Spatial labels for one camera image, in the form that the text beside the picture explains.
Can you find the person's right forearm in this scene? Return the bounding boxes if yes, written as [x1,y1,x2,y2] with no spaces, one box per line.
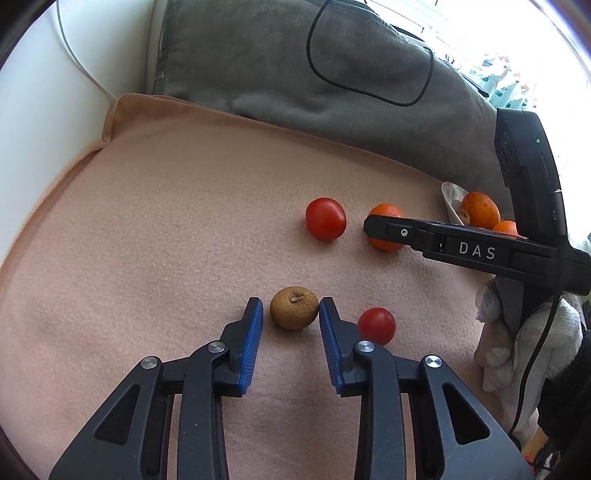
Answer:
[538,328,591,460]

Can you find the peach blanket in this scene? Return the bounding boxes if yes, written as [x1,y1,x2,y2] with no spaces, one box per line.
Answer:
[0,92,509,480]

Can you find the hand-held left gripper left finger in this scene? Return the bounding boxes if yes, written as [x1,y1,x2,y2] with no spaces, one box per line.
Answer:
[48,296,265,480]

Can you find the white floral plate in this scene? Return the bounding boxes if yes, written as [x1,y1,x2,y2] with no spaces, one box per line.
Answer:
[441,181,519,232]

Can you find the person's right hand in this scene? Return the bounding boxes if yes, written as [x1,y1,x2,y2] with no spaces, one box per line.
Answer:
[475,278,581,435]

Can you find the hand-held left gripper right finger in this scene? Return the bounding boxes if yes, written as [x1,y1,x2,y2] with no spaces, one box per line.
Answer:
[318,296,534,480]

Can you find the large orange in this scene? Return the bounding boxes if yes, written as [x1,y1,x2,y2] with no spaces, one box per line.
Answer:
[461,191,501,230]

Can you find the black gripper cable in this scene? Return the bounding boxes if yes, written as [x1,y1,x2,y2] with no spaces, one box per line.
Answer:
[508,291,564,437]

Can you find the red cherry tomato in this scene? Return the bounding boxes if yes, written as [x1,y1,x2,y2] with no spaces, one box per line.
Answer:
[305,198,347,241]
[357,307,397,347]

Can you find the grey cushion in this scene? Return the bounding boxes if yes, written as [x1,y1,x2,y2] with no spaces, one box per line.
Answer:
[148,0,514,204]

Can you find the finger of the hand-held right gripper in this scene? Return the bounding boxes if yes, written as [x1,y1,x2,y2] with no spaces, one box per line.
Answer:
[363,215,462,264]

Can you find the white cable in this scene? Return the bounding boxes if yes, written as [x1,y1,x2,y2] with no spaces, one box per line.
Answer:
[56,0,119,100]

